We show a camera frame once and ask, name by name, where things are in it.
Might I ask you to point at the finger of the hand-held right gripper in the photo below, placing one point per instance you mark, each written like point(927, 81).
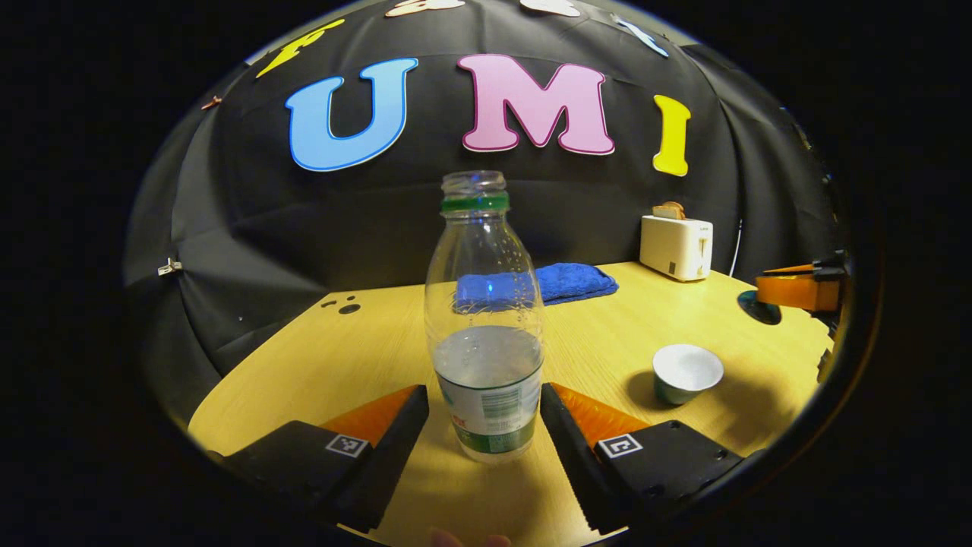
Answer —
point(828, 266)
point(797, 292)

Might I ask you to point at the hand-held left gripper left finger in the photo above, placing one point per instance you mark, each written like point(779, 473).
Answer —
point(395, 456)

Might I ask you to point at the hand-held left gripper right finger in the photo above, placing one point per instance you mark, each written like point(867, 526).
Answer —
point(573, 463)

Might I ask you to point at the clear plastic water bottle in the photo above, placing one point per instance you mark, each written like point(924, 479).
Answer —
point(486, 365)

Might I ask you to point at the white-lined teacup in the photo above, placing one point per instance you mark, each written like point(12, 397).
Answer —
point(687, 365)

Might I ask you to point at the white toaster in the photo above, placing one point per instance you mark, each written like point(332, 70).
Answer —
point(672, 247)

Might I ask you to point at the toast slice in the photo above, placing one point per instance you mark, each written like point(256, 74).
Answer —
point(670, 210)

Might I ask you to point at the blue towel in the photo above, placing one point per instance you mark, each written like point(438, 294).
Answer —
point(577, 281)

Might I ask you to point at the black backdrop cloth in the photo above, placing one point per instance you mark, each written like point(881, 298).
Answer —
point(228, 228)

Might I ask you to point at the white backdrop clip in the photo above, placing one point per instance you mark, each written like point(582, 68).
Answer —
point(168, 267)

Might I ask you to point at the copper backdrop clip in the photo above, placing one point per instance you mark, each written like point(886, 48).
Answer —
point(211, 101)

